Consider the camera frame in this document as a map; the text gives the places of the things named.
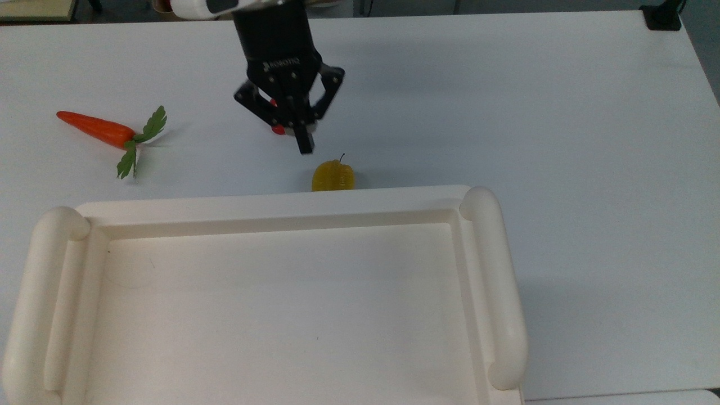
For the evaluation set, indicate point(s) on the orange toy carrot green leaves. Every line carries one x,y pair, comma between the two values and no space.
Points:
95,128

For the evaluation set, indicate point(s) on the red pink toy fruit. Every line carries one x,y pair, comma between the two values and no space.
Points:
278,130

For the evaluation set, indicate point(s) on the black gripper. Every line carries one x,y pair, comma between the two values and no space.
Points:
278,50

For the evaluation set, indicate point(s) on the cream plastic storage cabinet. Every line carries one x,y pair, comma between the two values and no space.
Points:
270,309

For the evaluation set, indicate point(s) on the beige flat board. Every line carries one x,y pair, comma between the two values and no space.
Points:
36,8

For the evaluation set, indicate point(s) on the black table clamp base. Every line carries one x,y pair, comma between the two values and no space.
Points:
662,17

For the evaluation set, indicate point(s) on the yellow toy star fruit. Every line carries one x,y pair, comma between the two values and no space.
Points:
333,177

